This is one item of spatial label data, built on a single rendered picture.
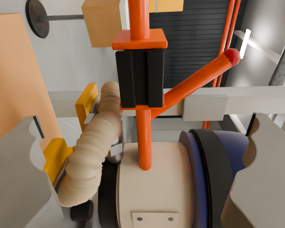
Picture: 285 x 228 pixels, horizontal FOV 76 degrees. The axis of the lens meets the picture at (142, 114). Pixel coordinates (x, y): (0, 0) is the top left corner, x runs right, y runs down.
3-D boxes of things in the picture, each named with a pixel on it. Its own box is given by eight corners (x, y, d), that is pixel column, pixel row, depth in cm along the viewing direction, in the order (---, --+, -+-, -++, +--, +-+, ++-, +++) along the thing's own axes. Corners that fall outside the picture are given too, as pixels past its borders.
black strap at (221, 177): (180, 174, 54) (193, 173, 53) (198, 276, 34) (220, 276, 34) (187, 108, 41) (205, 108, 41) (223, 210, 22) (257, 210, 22)
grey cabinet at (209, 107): (181, 117, 142) (220, 116, 141) (182, 121, 138) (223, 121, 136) (183, 94, 131) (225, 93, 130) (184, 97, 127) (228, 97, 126)
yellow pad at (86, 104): (108, 178, 60) (123, 178, 60) (102, 207, 52) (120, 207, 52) (87, 82, 42) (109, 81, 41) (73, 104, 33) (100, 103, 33)
